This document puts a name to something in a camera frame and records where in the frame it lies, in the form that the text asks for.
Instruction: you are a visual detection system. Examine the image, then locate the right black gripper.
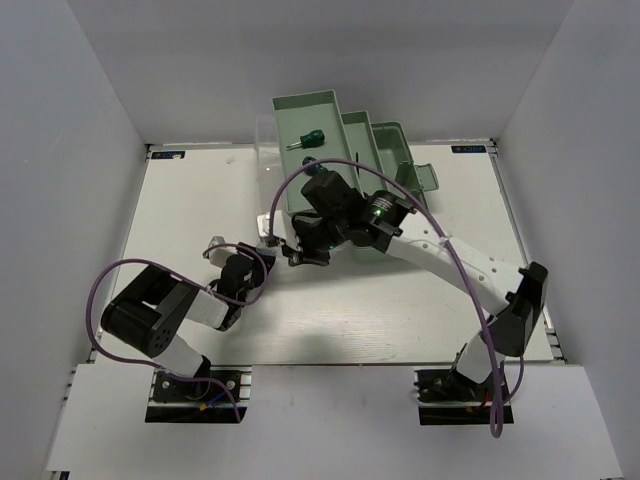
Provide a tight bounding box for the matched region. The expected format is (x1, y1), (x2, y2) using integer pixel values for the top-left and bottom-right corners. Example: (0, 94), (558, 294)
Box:
(283, 214), (351, 269)

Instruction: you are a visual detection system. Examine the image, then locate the green stubby screwdriver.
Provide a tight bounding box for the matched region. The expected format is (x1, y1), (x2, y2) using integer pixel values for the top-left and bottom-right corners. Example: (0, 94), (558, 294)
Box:
(302, 156), (326, 177)
(286, 129), (325, 150)

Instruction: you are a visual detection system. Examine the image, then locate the green plastic toolbox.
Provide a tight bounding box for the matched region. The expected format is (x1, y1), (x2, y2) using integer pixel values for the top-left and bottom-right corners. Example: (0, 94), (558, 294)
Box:
(253, 89), (440, 266)

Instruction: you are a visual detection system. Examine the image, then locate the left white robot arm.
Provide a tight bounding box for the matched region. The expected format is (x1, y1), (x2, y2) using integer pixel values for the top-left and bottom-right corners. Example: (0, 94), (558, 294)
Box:
(100, 237), (276, 399)

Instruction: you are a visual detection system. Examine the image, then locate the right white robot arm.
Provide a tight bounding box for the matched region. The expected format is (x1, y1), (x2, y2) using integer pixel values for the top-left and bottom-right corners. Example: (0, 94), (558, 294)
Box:
(263, 171), (548, 399)

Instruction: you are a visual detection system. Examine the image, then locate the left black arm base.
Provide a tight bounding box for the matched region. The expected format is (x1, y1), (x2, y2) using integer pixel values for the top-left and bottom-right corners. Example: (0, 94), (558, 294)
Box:
(145, 367), (252, 424)

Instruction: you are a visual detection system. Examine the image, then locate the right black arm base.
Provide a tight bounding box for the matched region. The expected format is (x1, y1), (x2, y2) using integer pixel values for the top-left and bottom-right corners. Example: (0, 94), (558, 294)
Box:
(414, 368), (495, 426)

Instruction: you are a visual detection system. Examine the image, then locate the left blue corner label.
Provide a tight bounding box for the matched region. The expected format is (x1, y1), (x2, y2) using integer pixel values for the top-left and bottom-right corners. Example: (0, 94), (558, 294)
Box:
(151, 151), (186, 160)

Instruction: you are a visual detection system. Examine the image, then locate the blue corner label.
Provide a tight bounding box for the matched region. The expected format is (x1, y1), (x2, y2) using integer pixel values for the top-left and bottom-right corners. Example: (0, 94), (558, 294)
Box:
(151, 151), (186, 160)
(451, 145), (487, 154)

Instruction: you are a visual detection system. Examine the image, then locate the right blue corner label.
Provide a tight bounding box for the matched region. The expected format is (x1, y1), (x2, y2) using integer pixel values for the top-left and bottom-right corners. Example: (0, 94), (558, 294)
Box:
(451, 145), (487, 154)

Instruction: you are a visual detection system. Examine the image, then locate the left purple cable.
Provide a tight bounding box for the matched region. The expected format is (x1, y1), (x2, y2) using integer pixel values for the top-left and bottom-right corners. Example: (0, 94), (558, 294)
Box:
(87, 243), (269, 424)

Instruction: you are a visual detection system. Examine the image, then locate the purple cable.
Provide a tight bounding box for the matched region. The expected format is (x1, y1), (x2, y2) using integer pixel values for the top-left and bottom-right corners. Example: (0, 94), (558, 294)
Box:
(267, 158), (526, 440)
(87, 243), (269, 424)

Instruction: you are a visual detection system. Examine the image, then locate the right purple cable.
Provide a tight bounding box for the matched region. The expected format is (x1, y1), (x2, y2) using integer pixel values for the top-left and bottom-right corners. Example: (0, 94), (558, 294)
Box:
(267, 158), (526, 440)

